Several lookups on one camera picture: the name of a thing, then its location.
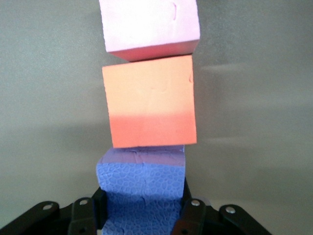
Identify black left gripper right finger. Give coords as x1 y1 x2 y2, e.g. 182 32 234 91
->
171 178 274 235

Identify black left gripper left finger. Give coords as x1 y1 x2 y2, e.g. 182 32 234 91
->
0 188 108 235

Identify purple foam block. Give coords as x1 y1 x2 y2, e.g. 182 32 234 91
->
95 144 187 235

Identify orange foam block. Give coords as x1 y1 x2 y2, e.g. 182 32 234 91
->
101 54 198 149

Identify pink foam block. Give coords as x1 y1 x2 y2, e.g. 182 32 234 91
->
98 0 202 62

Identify paper table cover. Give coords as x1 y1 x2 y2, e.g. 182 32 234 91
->
0 0 313 235

